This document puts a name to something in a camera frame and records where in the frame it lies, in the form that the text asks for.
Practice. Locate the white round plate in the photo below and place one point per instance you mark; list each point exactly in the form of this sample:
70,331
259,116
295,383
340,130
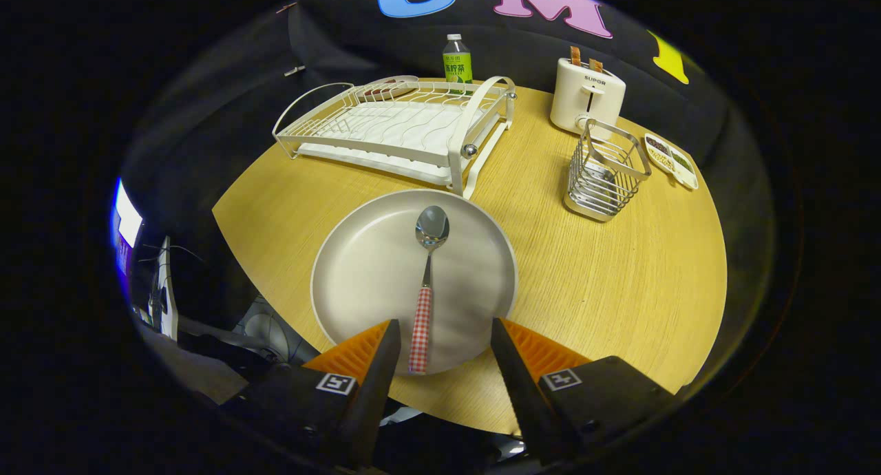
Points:
365,275

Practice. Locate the green label water bottle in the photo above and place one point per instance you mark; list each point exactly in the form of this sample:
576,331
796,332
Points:
457,69

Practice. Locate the small plate with brown food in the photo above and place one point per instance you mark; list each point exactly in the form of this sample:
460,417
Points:
385,89

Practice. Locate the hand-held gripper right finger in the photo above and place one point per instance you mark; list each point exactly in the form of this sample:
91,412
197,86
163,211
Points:
519,392

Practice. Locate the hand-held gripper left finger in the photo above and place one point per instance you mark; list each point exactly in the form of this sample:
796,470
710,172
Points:
375,392

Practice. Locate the red cloth clip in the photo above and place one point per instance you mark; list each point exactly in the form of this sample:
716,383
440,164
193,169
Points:
285,7

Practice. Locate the toasted bread slice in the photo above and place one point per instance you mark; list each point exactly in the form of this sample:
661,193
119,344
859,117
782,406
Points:
575,55
596,65

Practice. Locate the bright monitor screen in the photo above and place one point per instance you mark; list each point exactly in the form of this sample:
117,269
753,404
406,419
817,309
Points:
127,220

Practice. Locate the white cloth clip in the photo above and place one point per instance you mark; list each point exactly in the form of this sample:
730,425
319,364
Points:
294,70

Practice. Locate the black backdrop cloth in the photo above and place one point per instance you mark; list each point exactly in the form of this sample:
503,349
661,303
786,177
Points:
330,41

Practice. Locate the white sectioned dish with beans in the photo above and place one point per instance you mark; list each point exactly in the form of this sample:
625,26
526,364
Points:
671,165

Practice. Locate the white upright panel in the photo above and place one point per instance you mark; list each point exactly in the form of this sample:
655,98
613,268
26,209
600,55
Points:
165,289

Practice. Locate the cream white toaster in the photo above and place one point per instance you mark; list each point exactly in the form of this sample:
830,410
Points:
571,96

